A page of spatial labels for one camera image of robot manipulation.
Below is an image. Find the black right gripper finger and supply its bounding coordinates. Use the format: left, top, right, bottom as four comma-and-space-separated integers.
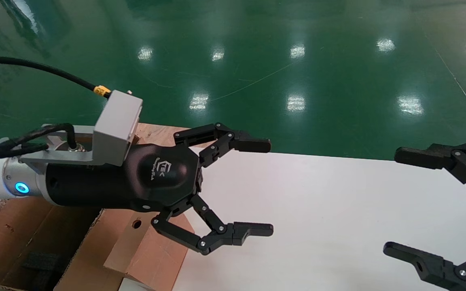
394, 141, 466, 202
383, 241, 466, 291

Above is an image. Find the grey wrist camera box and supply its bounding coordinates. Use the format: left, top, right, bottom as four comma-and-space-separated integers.
19, 90, 144, 167

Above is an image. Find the black corrugated cable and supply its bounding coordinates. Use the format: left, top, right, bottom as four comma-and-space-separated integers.
0, 122, 78, 159

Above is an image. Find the large open cardboard box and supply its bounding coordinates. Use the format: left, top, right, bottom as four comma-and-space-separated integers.
0, 197, 134, 291

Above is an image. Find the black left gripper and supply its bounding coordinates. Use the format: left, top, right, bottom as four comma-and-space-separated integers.
41, 122, 274, 256

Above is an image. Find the plywood board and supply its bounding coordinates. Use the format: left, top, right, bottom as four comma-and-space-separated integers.
135, 122, 215, 149

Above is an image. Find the small cardboard box with hole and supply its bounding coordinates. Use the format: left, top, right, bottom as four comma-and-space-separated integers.
104, 210, 196, 291

